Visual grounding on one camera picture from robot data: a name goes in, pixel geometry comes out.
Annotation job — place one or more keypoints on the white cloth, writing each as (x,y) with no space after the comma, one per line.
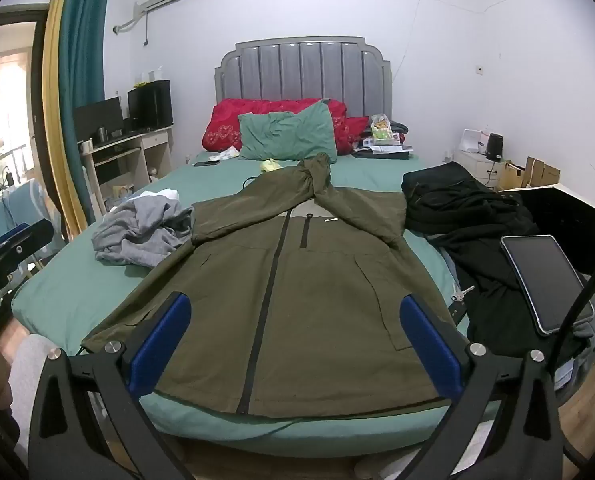
(160,193)

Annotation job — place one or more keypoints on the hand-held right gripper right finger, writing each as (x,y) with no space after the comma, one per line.
(432,345)

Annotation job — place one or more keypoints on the black monitor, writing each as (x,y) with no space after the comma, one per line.
(97,115)

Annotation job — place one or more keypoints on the white paper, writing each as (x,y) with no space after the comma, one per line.
(226,154)

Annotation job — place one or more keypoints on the bed with green sheet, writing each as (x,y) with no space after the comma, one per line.
(77,280)

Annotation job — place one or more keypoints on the large red pillow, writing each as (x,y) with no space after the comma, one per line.
(222,125)

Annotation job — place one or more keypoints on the yellow green cloth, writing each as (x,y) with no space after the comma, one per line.
(271,165)

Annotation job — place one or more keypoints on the cardboard boxes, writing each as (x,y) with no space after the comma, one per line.
(532,175)

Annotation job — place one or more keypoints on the grey padded headboard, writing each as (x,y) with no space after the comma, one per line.
(302,70)

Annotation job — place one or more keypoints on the metal cup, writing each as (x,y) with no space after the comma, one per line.
(101,135)

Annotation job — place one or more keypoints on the black computer tower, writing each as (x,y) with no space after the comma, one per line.
(150,105)

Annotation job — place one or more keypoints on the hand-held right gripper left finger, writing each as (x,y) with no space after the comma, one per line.
(160,345)

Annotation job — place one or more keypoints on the yellow curtain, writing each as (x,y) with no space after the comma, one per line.
(52,85)

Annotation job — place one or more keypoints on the grey hoodie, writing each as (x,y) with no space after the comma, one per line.
(137,235)

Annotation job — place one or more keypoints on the black phone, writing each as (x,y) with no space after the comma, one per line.
(205,163)

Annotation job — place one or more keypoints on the olive green zip jacket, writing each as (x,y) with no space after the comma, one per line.
(317,320)

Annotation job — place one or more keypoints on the teal curtain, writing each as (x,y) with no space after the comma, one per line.
(85,35)

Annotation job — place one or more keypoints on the bunch of keys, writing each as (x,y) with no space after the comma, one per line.
(461,295)

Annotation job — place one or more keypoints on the white nightstand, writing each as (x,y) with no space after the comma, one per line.
(472,165)

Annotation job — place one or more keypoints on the yellow green snack bag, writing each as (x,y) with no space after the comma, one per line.
(380,129)

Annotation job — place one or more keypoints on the black cylindrical speaker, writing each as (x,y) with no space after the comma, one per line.
(494,147)

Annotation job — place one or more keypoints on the green pillow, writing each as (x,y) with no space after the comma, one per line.
(287,135)

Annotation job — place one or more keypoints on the black clothes pile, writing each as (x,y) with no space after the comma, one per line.
(452,200)

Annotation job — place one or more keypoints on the light blue chair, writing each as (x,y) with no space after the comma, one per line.
(22,205)

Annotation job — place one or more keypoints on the white box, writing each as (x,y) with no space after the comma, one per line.
(472,141)

